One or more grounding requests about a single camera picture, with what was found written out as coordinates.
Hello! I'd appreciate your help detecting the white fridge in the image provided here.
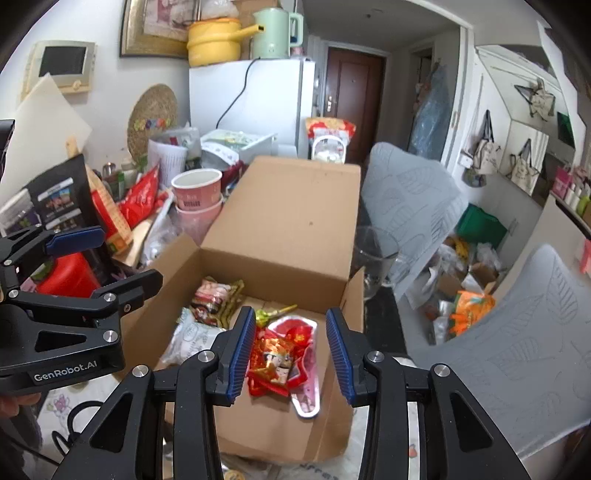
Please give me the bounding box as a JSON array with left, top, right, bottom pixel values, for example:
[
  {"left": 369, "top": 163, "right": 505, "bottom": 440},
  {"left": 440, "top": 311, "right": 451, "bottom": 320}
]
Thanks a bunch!
[{"left": 188, "top": 58, "right": 319, "bottom": 160}]

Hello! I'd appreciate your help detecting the grey leaf pattern chair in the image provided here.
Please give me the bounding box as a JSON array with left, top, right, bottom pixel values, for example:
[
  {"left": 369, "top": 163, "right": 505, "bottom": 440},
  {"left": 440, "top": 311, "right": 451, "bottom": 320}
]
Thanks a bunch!
[
  {"left": 360, "top": 142, "right": 469, "bottom": 296},
  {"left": 411, "top": 244, "right": 591, "bottom": 462}
]

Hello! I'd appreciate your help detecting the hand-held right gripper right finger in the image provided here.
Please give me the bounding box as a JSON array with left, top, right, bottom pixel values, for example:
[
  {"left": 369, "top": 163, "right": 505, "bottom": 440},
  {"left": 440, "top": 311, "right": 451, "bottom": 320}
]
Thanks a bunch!
[{"left": 324, "top": 307, "right": 532, "bottom": 480}]

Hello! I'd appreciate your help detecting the round woven trivet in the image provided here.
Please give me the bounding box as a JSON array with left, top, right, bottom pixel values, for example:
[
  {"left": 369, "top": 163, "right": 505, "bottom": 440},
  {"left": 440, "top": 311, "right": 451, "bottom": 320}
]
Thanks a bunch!
[{"left": 127, "top": 84, "right": 178, "bottom": 160}]

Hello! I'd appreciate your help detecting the red cartoon snack packet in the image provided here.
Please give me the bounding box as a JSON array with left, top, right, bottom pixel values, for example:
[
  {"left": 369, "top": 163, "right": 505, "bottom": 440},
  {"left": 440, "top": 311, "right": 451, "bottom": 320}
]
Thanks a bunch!
[{"left": 248, "top": 333, "right": 315, "bottom": 398}]

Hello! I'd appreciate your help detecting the brown pink snack packet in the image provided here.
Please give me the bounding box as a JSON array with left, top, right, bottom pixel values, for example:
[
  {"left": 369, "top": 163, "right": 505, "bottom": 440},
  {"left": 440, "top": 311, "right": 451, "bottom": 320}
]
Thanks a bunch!
[{"left": 191, "top": 277, "right": 245, "bottom": 328}]

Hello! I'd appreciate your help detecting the blue plastic garment cover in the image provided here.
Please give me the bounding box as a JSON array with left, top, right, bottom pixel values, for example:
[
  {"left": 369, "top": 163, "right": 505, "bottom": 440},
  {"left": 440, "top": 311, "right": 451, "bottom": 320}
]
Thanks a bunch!
[{"left": 409, "top": 65, "right": 451, "bottom": 160}]

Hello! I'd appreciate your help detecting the red snack bag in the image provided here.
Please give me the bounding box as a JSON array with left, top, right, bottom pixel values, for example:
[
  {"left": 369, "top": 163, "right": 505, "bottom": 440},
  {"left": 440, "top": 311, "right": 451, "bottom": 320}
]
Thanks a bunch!
[{"left": 119, "top": 165, "right": 162, "bottom": 229}]

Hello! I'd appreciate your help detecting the glass measuring cup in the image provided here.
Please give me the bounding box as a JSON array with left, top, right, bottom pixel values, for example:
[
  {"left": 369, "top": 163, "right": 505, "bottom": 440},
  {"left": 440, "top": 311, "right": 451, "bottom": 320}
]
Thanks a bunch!
[{"left": 353, "top": 226, "right": 402, "bottom": 301}]

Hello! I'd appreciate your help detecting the green electric kettle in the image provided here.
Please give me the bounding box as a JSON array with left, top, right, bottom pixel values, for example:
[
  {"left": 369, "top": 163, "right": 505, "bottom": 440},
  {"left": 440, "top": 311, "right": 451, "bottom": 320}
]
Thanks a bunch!
[{"left": 250, "top": 8, "right": 304, "bottom": 60}]

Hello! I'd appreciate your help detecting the red yellow snack pouch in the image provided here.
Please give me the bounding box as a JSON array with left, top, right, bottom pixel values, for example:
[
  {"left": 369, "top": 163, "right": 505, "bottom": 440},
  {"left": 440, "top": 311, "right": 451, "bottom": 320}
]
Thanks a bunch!
[{"left": 92, "top": 189, "right": 132, "bottom": 254}]

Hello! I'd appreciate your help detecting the yellow pot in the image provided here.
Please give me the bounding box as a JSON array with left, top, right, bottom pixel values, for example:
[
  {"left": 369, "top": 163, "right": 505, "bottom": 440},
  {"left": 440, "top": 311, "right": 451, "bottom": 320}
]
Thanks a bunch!
[{"left": 186, "top": 17, "right": 265, "bottom": 66}]

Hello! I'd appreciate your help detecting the pink tray snack packet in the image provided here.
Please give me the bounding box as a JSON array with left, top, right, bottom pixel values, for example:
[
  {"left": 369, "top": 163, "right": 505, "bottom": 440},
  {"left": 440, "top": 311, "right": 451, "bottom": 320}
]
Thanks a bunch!
[{"left": 268, "top": 315, "right": 324, "bottom": 420}]

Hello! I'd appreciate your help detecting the black standing pouch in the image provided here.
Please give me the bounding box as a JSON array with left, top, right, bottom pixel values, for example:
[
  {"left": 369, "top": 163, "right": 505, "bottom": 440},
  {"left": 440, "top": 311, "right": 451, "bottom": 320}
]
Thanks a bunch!
[{"left": 0, "top": 154, "right": 109, "bottom": 259}]

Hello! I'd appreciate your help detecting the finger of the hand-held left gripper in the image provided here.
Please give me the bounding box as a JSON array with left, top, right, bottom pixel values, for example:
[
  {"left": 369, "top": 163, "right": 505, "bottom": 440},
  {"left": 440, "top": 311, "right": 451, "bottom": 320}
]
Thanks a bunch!
[
  {"left": 0, "top": 225, "right": 106, "bottom": 289},
  {"left": 0, "top": 270, "right": 163, "bottom": 328}
]

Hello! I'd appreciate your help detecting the gold framed picture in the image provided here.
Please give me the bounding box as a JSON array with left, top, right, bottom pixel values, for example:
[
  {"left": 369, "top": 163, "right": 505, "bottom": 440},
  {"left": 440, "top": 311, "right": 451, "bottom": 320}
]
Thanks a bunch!
[{"left": 119, "top": 0, "right": 222, "bottom": 60}]

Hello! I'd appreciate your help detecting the clear plastic bag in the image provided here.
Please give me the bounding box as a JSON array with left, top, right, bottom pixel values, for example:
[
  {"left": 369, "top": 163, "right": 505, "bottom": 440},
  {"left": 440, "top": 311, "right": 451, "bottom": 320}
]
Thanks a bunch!
[{"left": 201, "top": 0, "right": 241, "bottom": 21}]

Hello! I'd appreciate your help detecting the small red gold packet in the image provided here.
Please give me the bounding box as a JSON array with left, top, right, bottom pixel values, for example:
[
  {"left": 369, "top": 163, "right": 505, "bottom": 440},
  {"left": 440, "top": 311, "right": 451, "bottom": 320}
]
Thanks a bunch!
[{"left": 284, "top": 324, "right": 317, "bottom": 346}]

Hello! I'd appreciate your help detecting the red plastic container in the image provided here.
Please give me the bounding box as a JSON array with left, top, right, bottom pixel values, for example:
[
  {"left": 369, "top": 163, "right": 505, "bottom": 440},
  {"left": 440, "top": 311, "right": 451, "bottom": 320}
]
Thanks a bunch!
[{"left": 34, "top": 251, "right": 100, "bottom": 298}]

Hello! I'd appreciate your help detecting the open cardboard floor box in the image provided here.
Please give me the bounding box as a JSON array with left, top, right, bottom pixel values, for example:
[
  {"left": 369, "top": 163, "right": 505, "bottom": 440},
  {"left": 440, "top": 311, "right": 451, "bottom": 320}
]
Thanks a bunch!
[{"left": 466, "top": 263, "right": 502, "bottom": 296}]

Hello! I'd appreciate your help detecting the canvas tote bag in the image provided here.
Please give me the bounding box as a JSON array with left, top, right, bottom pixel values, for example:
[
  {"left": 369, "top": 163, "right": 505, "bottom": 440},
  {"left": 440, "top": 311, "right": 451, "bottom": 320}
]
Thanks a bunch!
[{"left": 464, "top": 111, "right": 502, "bottom": 185}]

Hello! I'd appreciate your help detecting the brown cardboard box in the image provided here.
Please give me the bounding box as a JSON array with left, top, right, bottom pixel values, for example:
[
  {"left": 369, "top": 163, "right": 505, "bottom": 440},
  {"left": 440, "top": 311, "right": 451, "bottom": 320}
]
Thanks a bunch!
[{"left": 121, "top": 156, "right": 365, "bottom": 464}]

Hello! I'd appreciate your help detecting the green white pouch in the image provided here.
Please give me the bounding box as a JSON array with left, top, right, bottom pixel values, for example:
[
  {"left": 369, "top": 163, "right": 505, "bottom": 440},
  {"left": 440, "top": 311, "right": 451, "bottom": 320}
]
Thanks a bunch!
[{"left": 201, "top": 130, "right": 278, "bottom": 169}]

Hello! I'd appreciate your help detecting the red yellow large bag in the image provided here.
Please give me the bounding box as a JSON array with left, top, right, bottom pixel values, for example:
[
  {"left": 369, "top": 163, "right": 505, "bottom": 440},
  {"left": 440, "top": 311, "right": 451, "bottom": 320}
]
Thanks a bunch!
[{"left": 305, "top": 117, "right": 357, "bottom": 139}]

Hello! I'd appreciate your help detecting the green bin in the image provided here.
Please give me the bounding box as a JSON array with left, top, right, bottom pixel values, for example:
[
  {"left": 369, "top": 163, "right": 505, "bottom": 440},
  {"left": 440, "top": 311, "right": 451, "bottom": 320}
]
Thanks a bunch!
[{"left": 456, "top": 204, "right": 508, "bottom": 250}]

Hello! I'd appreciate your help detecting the row of cosmetic bottles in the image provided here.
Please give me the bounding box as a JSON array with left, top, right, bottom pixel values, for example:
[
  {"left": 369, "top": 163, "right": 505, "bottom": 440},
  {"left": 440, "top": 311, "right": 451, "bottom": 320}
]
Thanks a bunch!
[{"left": 551, "top": 166, "right": 591, "bottom": 217}]

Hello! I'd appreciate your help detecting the white printed snack packet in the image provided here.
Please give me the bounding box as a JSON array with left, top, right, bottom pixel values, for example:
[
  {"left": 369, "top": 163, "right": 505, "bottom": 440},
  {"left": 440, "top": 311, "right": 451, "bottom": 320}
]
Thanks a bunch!
[{"left": 161, "top": 307, "right": 227, "bottom": 365}]

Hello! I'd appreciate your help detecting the orange snack bag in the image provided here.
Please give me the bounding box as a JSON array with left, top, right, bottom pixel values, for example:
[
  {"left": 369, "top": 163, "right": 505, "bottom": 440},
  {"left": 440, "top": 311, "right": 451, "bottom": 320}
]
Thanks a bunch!
[{"left": 450, "top": 291, "right": 496, "bottom": 340}]

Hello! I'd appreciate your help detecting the brown door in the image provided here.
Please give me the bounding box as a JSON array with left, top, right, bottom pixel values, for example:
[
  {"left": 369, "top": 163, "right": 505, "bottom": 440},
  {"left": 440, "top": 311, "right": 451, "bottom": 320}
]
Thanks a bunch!
[{"left": 325, "top": 46, "right": 385, "bottom": 158}]

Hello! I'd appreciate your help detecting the cream wall intercom panel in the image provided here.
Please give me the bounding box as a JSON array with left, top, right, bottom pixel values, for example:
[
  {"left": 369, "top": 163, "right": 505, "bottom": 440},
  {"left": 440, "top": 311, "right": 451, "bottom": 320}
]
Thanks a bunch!
[{"left": 21, "top": 41, "right": 97, "bottom": 103}]

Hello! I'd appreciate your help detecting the white printed paper bag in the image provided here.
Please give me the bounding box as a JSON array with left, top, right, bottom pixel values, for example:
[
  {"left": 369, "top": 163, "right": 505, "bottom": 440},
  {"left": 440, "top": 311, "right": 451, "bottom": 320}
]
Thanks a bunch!
[{"left": 148, "top": 138, "right": 188, "bottom": 188}]

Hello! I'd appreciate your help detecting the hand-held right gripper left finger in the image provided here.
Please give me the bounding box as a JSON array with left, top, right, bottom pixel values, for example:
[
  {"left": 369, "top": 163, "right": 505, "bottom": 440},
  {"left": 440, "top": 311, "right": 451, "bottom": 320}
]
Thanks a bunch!
[{"left": 50, "top": 306, "right": 257, "bottom": 480}]

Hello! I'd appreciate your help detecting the yellow green candy stick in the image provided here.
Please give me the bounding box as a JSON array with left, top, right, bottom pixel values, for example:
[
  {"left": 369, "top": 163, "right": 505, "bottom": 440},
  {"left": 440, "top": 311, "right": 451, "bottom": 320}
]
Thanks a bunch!
[{"left": 255, "top": 304, "right": 298, "bottom": 326}]

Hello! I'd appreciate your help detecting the black power cable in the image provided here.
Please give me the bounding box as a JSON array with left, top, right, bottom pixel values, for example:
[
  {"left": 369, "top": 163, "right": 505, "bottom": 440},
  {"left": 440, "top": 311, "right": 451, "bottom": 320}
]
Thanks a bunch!
[{"left": 216, "top": 59, "right": 257, "bottom": 132}]

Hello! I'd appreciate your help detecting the white foam board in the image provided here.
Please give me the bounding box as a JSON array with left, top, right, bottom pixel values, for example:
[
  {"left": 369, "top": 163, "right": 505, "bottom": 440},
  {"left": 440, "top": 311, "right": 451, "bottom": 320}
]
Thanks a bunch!
[{"left": 0, "top": 75, "right": 88, "bottom": 195}]

